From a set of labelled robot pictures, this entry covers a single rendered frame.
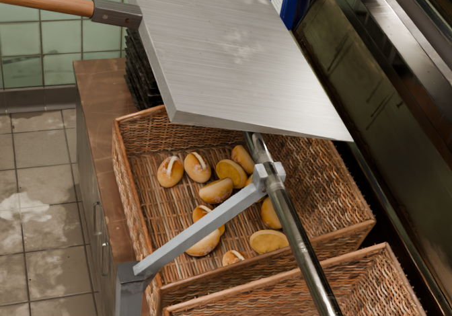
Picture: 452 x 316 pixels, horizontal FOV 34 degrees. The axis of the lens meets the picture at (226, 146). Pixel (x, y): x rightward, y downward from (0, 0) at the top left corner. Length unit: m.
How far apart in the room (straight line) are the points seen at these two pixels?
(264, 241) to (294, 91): 0.51
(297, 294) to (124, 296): 0.44
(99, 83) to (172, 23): 0.87
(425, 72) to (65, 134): 1.79
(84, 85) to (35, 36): 0.66
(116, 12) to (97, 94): 0.91
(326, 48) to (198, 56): 0.52
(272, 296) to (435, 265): 0.36
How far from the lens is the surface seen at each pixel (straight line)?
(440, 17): 1.13
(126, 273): 1.30
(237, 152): 1.98
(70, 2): 1.33
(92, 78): 2.29
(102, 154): 2.03
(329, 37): 1.81
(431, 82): 1.46
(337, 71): 1.75
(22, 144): 2.92
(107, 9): 1.34
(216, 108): 1.25
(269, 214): 1.84
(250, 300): 1.57
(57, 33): 2.89
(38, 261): 2.53
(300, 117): 1.33
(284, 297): 1.60
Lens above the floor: 1.98
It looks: 42 degrees down
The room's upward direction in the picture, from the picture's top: 10 degrees clockwise
